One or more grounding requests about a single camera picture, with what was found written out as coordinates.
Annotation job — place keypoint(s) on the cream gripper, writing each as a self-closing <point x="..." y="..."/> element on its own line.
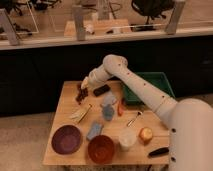
<point x="85" y="83"/>

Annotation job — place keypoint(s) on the green plastic bin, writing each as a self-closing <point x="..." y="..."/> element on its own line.
<point x="157" y="79"/>

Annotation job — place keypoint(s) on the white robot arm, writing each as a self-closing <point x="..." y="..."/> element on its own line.
<point x="189" y="121"/>

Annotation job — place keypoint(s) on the dark brown rectangular block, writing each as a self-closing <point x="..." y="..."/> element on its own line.
<point x="101" y="90"/>

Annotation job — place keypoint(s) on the dark purple grape bunch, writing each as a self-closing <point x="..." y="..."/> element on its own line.
<point x="82" y="94"/>

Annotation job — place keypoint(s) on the orange carrot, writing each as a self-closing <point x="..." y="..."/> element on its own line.
<point x="120" y="108"/>

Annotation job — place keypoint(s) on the red bowl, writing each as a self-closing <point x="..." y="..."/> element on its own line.
<point x="101" y="149"/>

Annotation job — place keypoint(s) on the blue sponge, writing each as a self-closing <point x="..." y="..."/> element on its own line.
<point x="94" y="131"/>

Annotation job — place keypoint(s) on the white plastic cup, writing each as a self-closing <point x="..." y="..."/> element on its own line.
<point x="127" y="139"/>

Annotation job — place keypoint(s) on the purple bowl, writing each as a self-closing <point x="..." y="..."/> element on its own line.
<point x="66" y="139"/>

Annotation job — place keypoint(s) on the blue plastic cup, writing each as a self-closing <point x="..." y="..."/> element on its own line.
<point x="108" y="112"/>

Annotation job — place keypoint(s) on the clear plastic bag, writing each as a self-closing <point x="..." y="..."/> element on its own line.
<point x="109" y="99"/>

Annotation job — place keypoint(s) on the black handled peeler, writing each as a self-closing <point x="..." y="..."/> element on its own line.
<point x="159" y="152"/>

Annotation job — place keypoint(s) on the black office chair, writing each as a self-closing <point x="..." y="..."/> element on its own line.
<point x="152" y="8"/>

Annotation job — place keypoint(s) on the yellow red apple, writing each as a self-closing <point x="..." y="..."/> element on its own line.
<point x="146" y="134"/>

